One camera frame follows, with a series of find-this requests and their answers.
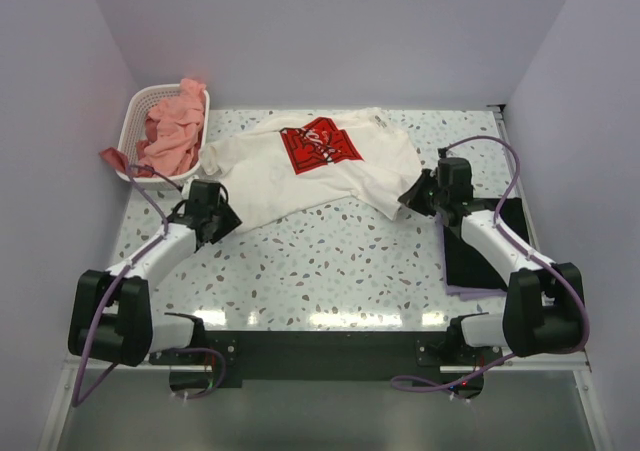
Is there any white t-shirt red print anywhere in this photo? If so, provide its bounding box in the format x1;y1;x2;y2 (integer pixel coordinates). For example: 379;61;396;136
200;108;421;233

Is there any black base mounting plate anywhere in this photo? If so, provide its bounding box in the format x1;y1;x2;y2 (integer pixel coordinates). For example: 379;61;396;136
149;331;502;390

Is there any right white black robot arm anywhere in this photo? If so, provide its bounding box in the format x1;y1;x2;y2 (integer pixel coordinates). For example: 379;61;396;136
399;157;590;364

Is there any folded lavender t-shirt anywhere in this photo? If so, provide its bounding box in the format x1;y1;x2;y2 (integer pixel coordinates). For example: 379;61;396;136
436;218;507;301

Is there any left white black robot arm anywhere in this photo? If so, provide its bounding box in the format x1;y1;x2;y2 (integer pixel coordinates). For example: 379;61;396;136
68;180;241;367

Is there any pink crumpled t-shirt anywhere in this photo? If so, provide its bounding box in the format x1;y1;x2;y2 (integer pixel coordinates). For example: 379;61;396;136
137;78;206;177

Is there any folded black t-shirt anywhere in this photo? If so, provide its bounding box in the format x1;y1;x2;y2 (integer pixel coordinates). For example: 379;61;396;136
443;197;530;295

